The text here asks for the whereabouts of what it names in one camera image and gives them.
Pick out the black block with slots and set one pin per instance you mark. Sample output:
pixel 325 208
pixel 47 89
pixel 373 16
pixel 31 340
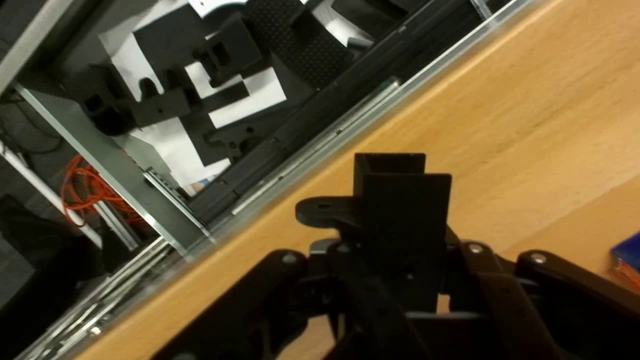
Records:
pixel 235 52

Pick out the black flat part with holes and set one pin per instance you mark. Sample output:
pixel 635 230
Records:
pixel 235 137

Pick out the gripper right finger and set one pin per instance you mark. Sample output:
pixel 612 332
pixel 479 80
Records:
pixel 565 300

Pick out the black perforated plate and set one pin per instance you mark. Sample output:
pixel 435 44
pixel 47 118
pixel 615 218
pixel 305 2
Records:
pixel 305 45

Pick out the white pole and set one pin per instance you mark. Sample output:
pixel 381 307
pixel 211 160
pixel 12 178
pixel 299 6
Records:
pixel 45 192

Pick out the grey metal drawer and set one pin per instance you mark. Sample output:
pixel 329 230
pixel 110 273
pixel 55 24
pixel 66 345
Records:
pixel 115 160

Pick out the black square tube bracket part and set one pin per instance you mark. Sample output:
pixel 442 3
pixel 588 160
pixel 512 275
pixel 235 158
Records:
pixel 400 215

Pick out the blue book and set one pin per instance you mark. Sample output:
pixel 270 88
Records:
pixel 627 260

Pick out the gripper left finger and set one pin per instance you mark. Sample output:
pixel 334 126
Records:
pixel 260 305

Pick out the black angular block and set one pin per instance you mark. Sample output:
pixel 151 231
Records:
pixel 170 37

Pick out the black long notched part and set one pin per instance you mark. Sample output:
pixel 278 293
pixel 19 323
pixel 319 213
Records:
pixel 165 105

